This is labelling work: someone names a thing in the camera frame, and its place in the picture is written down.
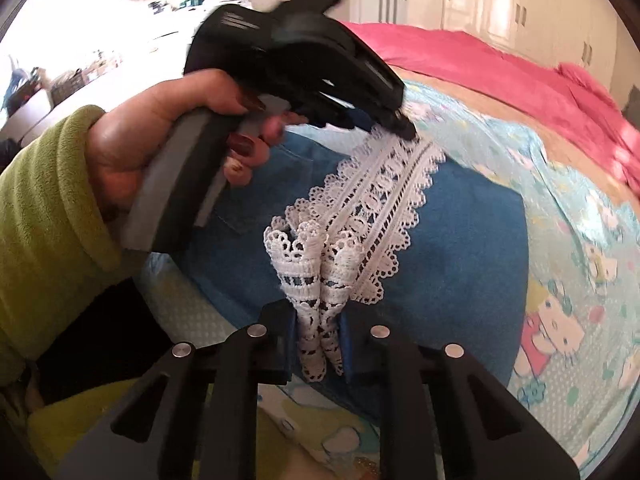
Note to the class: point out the tan bed sheet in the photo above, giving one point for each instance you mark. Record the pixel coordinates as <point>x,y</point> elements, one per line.
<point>500,105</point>

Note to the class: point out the person's left forearm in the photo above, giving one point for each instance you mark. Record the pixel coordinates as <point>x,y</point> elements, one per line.
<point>45,220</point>

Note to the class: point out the white dresser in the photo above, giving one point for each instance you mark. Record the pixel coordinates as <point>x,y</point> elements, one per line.
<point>30,112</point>

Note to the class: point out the blue denim pants lace hem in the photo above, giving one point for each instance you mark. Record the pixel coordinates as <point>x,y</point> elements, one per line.
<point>450,240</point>

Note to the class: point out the pink duvet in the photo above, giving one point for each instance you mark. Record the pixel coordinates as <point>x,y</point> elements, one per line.
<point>475,60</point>

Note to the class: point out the person's left hand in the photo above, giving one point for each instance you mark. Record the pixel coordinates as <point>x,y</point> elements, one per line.
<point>135,145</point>

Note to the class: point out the white wardrobe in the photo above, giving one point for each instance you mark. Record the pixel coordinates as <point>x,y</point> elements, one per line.
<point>500,5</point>

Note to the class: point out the person's black trousers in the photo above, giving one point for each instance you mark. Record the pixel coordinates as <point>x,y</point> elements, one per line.
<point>100,330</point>

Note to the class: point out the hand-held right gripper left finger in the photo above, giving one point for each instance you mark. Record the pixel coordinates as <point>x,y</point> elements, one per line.
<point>286,350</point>

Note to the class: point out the cartoon cat printed blue blanket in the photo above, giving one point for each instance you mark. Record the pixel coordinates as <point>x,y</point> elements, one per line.
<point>575,240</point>

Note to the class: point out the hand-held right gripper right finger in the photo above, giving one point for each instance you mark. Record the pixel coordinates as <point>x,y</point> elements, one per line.
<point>350,355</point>

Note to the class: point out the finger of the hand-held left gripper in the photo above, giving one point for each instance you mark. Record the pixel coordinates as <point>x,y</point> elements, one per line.
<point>397,122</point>
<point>345,117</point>

